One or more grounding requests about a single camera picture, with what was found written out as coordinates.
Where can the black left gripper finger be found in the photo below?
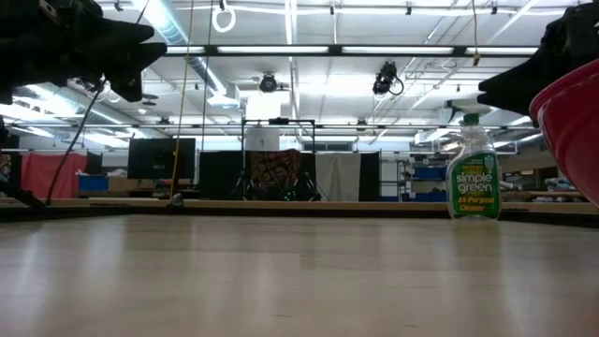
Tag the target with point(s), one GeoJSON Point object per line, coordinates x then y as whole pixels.
{"type": "Point", "coordinates": [131, 65]}
{"type": "Point", "coordinates": [126, 33]}

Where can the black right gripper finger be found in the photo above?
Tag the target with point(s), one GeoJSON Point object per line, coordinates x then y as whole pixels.
{"type": "Point", "coordinates": [515, 89]}

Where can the red plastic bowl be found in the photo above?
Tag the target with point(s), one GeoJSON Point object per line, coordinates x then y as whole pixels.
{"type": "Point", "coordinates": [575, 131]}

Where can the shelf with blue bins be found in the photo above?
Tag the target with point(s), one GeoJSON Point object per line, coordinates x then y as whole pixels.
{"type": "Point", "coordinates": [428, 173]}

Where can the black monitor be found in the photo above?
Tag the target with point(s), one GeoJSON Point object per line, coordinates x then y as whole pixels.
{"type": "Point", "coordinates": [161, 158]}

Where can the green cleaner spray bottle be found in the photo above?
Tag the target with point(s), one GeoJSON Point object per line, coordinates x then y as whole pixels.
{"type": "Point", "coordinates": [472, 187]}

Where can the blue storage bin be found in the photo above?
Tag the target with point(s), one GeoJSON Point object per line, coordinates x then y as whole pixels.
{"type": "Point", "coordinates": [92, 182]}

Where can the red curtain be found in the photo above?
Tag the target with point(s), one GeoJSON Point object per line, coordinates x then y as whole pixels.
{"type": "Point", "coordinates": [47, 173]}

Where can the round black ceiling device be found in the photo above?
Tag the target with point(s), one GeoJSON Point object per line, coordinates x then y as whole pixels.
{"type": "Point", "coordinates": [268, 83]}

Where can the black partition panel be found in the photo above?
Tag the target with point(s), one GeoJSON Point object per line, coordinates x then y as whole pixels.
{"type": "Point", "coordinates": [220, 174]}

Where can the patterned dark cloth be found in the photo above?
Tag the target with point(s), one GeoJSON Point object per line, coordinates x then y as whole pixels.
{"type": "Point", "coordinates": [273, 171]}

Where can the black overhead light bar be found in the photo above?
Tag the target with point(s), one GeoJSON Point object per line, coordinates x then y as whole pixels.
{"type": "Point", "coordinates": [332, 50]}

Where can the grey hanging cloth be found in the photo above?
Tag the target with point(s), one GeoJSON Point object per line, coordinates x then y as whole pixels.
{"type": "Point", "coordinates": [338, 177]}

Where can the silver ventilation duct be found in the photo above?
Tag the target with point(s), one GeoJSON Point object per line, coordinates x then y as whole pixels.
{"type": "Point", "coordinates": [206, 70]}

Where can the black overhead camera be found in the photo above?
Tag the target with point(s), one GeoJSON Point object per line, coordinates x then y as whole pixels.
{"type": "Point", "coordinates": [386, 77]}

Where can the black diagonal frame strut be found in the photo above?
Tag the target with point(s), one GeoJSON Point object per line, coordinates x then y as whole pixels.
{"type": "Point", "coordinates": [18, 194]}

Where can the black metal frame stand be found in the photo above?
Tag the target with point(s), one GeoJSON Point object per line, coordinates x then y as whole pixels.
{"type": "Point", "coordinates": [278, 121]}

